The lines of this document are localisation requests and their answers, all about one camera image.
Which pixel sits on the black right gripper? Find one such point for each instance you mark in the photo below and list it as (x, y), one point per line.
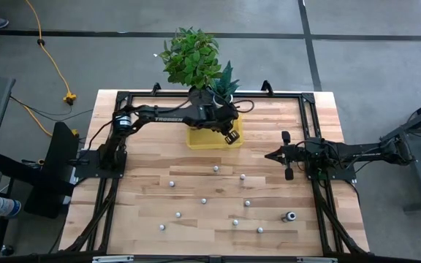
(296, 156)

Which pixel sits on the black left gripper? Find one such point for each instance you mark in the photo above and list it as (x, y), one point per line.
(225, 118)

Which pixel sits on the small brown food coloring bottle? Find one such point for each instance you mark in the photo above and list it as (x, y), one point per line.
(247, 203)

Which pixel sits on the small green food coloring bottle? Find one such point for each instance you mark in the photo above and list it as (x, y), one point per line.
(235, 221)

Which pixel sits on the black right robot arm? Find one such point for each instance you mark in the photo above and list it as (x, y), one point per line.
(364, 153)

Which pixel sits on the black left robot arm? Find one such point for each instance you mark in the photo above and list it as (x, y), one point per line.
(166, 117)

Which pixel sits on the yellow translucent plastic bin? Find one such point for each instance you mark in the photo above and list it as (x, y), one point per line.
(203, 140)

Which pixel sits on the spiky plant in white pot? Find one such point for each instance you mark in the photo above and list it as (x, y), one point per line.
(227, 82)

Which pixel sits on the leafy plant in black pot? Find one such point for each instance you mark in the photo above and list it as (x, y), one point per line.
(192, 58)

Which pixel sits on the black overhead crossbar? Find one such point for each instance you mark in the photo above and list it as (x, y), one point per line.
(181, 260)

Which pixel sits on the black equipment stand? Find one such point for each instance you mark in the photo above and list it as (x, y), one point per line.
(60, 146)

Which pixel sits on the white cylinder with blue end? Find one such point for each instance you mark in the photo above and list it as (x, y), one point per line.
(4, 206)

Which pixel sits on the black caster wheel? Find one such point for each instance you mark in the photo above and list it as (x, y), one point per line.
(7, 250)

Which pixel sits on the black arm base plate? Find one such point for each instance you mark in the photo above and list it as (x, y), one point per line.
(86, 170)
(342, 176)

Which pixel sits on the silver aluminium extrusion post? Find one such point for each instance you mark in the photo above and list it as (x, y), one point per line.
(113, 259)
(317, 260)

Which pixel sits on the black metal cart frame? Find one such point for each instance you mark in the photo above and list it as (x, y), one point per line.
(420, 175)

